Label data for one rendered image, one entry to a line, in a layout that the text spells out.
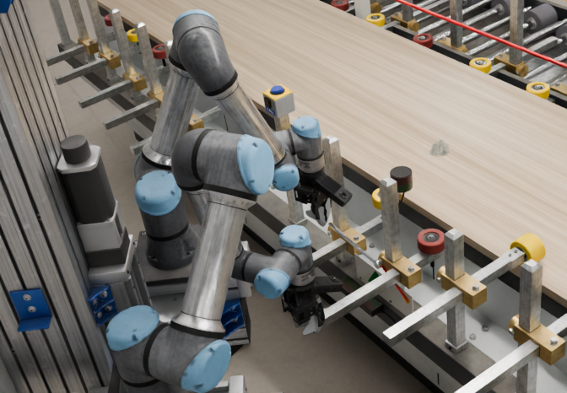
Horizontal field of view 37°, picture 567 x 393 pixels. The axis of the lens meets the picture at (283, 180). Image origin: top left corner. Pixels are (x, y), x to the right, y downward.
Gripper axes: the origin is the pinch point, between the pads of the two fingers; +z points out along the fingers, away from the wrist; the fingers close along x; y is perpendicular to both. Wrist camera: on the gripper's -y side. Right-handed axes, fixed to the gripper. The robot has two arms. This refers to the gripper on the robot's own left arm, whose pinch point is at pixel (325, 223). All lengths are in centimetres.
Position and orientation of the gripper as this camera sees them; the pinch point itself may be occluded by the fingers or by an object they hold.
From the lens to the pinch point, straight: 254.4
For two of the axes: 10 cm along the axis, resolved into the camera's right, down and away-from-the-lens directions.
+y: -8.1, -2.5, 5.3
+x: -5.7, 5.3, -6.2
